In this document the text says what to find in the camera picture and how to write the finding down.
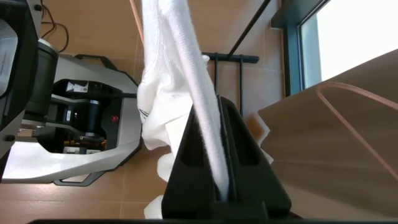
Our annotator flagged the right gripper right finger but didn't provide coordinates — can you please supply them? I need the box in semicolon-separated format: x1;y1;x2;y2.
218;95;292;219

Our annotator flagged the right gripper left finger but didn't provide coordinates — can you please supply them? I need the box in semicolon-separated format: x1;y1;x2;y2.
161;105;223;219

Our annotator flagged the white garment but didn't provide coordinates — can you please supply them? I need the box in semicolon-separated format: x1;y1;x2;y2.
136;0;231;220

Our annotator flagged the pink clothes hanger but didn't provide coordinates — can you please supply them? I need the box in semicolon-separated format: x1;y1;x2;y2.
129;0;146;46
315;81;398;181

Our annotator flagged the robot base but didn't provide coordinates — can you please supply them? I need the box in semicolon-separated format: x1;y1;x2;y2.
0;0;144;187

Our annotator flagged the black clothes rack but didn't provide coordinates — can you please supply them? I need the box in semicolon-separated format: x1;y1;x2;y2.
201;0;272;116

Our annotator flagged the beige curtain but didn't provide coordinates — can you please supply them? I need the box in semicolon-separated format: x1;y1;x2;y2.
257;48;398;218

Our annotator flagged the black cable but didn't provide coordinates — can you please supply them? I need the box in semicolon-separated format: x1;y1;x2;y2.
40;2;70;54

